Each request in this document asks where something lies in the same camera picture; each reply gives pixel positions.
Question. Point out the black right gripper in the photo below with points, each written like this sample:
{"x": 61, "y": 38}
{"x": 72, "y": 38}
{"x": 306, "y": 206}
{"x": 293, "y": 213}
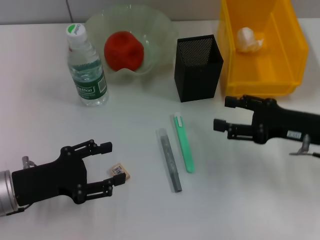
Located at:
{"x": 287, "y": 122}

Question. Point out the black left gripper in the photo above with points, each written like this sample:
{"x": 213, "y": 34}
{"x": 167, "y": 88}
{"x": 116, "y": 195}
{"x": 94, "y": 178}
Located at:
{"x": 50, "y": 180}

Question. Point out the beige eraser with barcode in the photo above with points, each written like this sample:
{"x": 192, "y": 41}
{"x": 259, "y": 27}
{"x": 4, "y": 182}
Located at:
{"x": 118, "y": 170}

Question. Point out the green pen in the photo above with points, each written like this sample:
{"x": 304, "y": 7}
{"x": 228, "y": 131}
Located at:
{"x": 185, "y": 147}

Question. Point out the grey pen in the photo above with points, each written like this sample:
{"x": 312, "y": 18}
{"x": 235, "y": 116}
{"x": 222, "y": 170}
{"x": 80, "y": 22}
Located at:
{"x": 170, "y": 162}

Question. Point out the white paper ball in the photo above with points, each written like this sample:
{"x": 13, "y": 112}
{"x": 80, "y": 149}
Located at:
{"x": 247, "y": 40}

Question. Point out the clear green-label water bottle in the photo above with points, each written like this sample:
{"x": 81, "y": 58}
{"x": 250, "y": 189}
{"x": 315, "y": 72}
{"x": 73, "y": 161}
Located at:
{"x": 87, "y": 80}

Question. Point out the black mesh pen holder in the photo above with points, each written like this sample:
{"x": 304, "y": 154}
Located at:
{"x": 197, "y": 75}

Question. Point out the pale green glass fruit bowl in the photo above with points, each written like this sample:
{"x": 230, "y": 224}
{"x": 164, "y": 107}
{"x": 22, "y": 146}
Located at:
{"x": 155, "y": 32}

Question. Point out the yellow plastic bin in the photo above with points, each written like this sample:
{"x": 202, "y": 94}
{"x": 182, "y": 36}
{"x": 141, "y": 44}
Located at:
{"x": 287, "y": 62}

